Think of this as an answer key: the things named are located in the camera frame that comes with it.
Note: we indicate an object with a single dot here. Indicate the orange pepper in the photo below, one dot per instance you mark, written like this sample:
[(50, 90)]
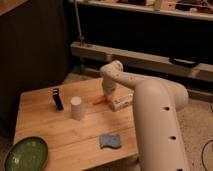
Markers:
[(99, 100)]

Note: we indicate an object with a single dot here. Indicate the white rectangular box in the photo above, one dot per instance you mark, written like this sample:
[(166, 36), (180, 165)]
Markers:
[(121, 102)]

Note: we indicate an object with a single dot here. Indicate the white paper cup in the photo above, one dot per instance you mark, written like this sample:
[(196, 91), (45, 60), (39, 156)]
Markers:
[(76, 108)]

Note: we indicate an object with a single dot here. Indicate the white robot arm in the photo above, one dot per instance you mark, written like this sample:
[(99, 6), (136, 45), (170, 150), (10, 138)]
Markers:
[(155, 103)]

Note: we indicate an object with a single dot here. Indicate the black handle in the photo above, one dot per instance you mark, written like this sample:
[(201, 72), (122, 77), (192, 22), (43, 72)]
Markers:
[(188, 64)]

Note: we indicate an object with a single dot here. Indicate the green plate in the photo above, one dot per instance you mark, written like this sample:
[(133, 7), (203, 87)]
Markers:
[(28, 154)]

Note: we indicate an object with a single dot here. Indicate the grey metal shelf beam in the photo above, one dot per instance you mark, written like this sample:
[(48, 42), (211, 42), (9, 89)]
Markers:
[(156, 63)]

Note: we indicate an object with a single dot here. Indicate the metal vertical pole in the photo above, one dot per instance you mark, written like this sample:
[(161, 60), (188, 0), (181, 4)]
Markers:
[(81, 37)]

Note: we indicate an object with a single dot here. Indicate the black rectangular block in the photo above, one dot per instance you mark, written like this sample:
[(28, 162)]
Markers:
[(57, 99)]

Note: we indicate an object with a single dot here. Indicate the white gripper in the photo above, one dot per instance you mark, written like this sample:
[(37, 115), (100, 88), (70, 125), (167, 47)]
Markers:
[(108, 87)]

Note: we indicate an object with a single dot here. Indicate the wooden table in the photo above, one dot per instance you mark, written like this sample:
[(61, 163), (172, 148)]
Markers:
[(74, 144)]

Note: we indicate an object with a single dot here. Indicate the blue sponge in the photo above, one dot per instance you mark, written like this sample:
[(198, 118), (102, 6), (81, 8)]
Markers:
[(112, 141)]

